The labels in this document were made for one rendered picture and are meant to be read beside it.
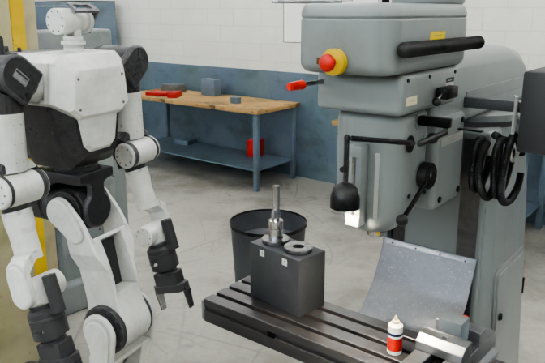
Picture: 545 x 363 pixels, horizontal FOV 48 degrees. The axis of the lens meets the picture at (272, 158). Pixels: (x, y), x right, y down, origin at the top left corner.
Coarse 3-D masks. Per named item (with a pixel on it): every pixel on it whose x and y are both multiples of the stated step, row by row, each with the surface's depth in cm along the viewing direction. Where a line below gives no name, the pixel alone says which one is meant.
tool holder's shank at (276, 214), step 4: (272, 188) 192; (276, 188) 191; (272, 192) 192; (276, 192) 191; (272, 196) 192; (276, 196) 192; (272, 200) 193; (276, 200) 192; (272, 204) 193; (276, 204) 192; (272, 208) 193; (276, 208) 193; (272, 212) 193; (276, 212) 193; (280, 212) 194; (272, 216) 193; (276, 216) 193; (280, 216) 194
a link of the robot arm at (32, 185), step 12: (12, 180) 144; (24, 180) 147; (36, 180) 150; (24, 192) 146; (36, 192) 149; (24, 204) 150; (12, 216) 148; (24, 216) 149; (12, 228) 148; (24, 228) 149; (12, 240) 149; (24, 240) 149; (36, 240) 151; (24, 252) 149
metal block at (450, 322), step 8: (448, 312) 160; (440, 320) 157; (448, 320) 155; (456, 320) 155; (464, 320) 155; (440, 328) 157; (448, 328) 155; (456, 328) 154; (464, 328) 155; (464, 336) 156
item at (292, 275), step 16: (256, 240) 198; (288, 240) 194; (256, 256) 195; (272, 256) 190; (288, 256) 185; (304, 256) 185; (320, 256) 188; (256, 272) 197; (272, 272) 191; (288, 272) 186; (304, 272) 184; (320, 272) 190; (256, 288) 198; (272, 288) 192; (288, 288) 187; (304, 288) 185; (320, 288) 191; (272, 304) 193; (288, 304) 188; (304, 304) 187; (320, 304) 192
